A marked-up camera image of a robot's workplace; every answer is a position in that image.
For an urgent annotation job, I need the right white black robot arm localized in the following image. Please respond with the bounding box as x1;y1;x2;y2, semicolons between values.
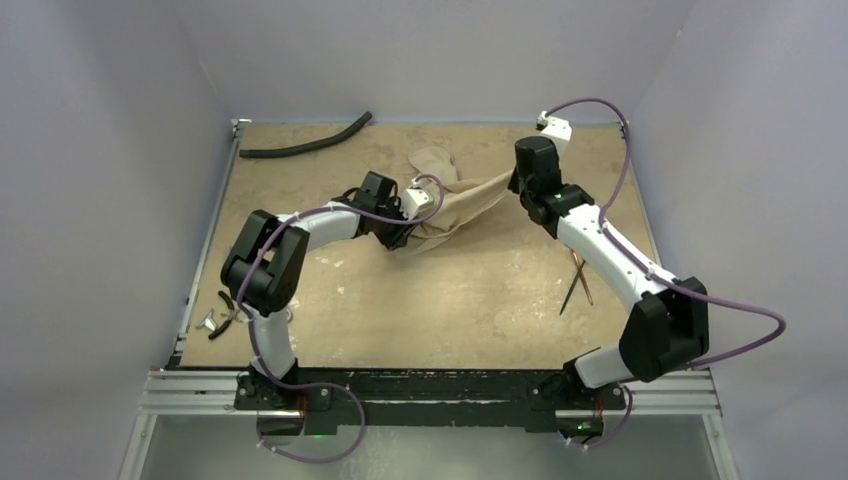
508;136;709;407

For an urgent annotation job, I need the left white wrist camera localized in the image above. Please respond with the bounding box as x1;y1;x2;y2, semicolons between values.
399;187;436;220

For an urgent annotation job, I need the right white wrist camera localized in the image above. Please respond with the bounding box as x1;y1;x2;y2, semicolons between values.
536;111;573;158

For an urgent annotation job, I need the aluminium frame rail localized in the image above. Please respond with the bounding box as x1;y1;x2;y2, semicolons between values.
137;370;722;416

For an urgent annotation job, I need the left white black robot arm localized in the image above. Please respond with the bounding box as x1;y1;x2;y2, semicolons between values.
220;171;445;410

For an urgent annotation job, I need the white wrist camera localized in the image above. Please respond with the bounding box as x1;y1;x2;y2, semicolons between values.
536;111;573;158
399;187;436;220

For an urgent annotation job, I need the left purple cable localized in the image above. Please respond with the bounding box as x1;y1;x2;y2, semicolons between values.
235;174;446;464

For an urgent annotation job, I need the beige cloth napkin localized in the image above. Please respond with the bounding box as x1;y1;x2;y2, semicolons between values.
393;146;512;259

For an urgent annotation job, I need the black foam tube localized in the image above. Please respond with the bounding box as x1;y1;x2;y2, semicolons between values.
238;111;373;160

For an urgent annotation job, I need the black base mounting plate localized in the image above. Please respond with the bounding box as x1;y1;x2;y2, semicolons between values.
234;366;626;435

